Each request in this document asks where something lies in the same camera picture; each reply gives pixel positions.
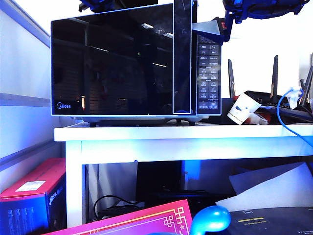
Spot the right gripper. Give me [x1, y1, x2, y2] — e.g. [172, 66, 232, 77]
[191, 0, 248, 45]

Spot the black glass microwave door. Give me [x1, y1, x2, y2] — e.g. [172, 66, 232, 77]
[50, 0, 198, 116]

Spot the black box under table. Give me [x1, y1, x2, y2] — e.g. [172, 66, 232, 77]
[134, 160, 218, 213]

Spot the pink gift box gold pattern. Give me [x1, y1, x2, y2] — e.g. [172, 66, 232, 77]
[44, 199, 193, 235]

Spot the red and blue cardboard box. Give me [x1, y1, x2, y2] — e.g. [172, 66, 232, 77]
[0, 158, 67, 235]

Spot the white paper cup blue print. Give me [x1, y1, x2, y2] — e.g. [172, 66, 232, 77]
[226, 93, 261, 125]

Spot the black router with antennas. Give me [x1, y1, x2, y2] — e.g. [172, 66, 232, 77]
[227, 54, 313, 124]

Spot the red and white small packet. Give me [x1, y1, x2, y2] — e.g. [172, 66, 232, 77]
[247, 113, 271, 125]

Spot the white table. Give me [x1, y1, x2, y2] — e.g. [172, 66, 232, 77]
[54, 124, 313, 228]

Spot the white paper sheet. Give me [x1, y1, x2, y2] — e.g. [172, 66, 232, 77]
[215, 161, 313, 213]

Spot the glossy blue rounded object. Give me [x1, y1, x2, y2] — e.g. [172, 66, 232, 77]
[189, 205, 232, 235]

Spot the black shredder with yellow label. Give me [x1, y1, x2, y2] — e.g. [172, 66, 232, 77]
[226, 207, 313, 235]

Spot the white cable tag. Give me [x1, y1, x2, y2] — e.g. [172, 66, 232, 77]
[288, 87, 304, 110]

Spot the blue network cable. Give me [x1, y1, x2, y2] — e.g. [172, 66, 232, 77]
[277, 88, 313, 148]

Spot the grey partition frame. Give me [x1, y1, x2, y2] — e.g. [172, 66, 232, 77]
[0, 0, 65, 172]

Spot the black power cable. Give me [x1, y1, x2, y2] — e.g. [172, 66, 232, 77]
[92, 195, 145, 221]

